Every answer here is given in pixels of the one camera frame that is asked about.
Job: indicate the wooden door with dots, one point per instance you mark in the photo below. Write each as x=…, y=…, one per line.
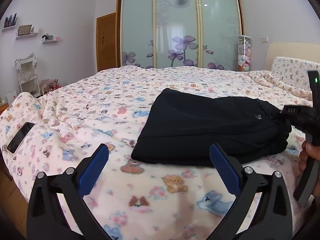
x=107, y=42

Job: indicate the white metal storage rack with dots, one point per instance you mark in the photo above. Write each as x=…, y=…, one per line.
x=26, y=77

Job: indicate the bear printed fleece blanket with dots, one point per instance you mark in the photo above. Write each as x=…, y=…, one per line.
x=112, y=110

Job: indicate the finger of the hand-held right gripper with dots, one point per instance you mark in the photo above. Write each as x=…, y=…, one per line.
x=291, y=110

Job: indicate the pink bags pile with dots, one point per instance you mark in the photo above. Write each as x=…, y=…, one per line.
x=50, y=83

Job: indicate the clear tube of plush toys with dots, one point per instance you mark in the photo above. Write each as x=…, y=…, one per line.
x=244, y=53

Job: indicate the white wall shelf with books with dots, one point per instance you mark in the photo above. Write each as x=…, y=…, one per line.
x=10, y=23

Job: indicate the beige bed headboard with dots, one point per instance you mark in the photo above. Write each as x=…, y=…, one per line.
x=287, y=51

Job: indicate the bear printed pillow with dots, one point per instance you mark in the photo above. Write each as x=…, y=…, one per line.
x=292, y=72

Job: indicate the white wall switch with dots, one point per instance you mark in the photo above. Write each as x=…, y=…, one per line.
x=264, y=39

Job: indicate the black smartphone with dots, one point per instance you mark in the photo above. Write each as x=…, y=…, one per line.
x=20, y=137

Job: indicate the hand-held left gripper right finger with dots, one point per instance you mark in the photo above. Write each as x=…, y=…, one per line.
x=225, y=170

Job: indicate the small white wall shelf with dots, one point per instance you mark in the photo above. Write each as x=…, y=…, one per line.
x=50, y=39

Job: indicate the white wall shelf with box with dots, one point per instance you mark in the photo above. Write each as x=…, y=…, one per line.
x=26, y=31

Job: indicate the frosted glass sliding wardrobe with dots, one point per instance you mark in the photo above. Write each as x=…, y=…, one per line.
x=175, y=25

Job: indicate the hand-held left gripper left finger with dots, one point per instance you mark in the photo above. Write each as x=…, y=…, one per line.
x=93, y=172

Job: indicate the black pants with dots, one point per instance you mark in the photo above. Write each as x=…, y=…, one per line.
x=200, y=130

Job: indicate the person's right hand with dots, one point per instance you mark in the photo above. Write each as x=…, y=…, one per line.
x=315, y=152

